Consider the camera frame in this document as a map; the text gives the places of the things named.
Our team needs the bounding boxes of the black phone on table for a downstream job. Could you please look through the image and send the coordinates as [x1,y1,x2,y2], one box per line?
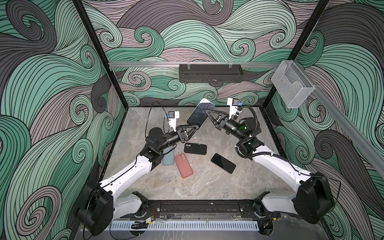
[211,154,236,174]

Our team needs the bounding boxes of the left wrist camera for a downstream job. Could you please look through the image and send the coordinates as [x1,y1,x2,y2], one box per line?
[167,111,180,132]

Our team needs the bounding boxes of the black phone case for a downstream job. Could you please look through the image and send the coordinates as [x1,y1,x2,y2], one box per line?
[184,143,207,155]

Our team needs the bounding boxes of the white slotted cable duct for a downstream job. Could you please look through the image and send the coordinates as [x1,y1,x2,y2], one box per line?
[101,220,260,232]

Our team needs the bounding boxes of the right black corner post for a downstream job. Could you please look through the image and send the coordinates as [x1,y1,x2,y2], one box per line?
[262,0,329,111]

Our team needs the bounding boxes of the clear plastic wall bin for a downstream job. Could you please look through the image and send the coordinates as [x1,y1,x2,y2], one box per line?
[272,61,315,109]

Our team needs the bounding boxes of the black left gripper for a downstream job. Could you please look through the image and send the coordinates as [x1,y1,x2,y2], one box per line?
[156,124,197,154]

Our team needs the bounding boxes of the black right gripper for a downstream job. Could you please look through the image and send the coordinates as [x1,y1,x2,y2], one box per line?
[209,108,250,143]

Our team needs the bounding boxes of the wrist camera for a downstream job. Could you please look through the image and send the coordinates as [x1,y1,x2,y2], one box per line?
[167,111,180,132]
[227,98,243,120]

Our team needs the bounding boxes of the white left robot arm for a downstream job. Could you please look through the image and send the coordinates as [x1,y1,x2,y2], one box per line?
[75,125,200,236]

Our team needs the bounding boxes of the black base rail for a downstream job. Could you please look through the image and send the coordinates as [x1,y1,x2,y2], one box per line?
[143,199,271,220]

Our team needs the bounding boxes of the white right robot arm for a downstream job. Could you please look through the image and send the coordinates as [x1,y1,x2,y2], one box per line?
[206,110,336,224]

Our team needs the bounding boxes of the black wall tray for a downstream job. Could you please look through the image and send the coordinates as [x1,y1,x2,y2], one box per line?
[179,64,244,84]

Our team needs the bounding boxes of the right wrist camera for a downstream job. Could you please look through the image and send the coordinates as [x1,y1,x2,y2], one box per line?
[227,98,243,120]

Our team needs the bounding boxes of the light blue phone case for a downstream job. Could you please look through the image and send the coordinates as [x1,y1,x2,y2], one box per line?
[163,148,175,166]

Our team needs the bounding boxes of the black screen silver phone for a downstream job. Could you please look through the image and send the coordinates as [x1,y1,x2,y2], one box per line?
[187,98,215,127]

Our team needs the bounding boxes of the black corner frame post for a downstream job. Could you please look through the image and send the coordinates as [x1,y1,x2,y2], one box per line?
[73,0,129,111]

